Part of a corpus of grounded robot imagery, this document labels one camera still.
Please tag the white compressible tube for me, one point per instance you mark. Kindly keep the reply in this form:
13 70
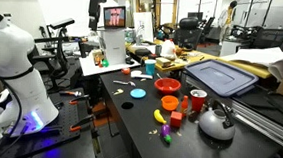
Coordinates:
139 74

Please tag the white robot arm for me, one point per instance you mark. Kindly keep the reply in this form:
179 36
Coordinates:
30 103

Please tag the blue plate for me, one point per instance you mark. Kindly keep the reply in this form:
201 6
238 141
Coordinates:
137 93

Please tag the teal plastic cup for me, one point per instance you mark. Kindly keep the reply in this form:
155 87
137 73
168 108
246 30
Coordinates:
150 66

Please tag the red bowl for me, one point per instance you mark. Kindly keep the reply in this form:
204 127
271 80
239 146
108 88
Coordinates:
167 85

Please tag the yellow toy banana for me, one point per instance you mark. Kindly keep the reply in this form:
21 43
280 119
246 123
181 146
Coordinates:
158 117

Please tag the orange toy bottle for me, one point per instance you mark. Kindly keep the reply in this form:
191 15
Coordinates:
184 106

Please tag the red cube block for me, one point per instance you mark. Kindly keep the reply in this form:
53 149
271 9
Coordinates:
176 119

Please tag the purple toy eggplant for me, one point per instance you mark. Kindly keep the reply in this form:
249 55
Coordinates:
165 133

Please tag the red plastic cup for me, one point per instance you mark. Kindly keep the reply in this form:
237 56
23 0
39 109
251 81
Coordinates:
197 99

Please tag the black office chair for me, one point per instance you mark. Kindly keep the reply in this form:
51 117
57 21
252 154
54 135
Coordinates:
188 33

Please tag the blue storage bin lid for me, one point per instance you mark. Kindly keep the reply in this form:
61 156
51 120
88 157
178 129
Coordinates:
224 79

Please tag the grey kettle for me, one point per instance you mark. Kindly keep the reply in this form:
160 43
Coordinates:
217 122

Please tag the orange handled wrench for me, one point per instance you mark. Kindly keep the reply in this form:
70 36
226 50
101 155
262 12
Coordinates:
67 93

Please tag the orange handled clamp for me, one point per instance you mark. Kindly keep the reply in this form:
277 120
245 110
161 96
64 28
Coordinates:
77 126

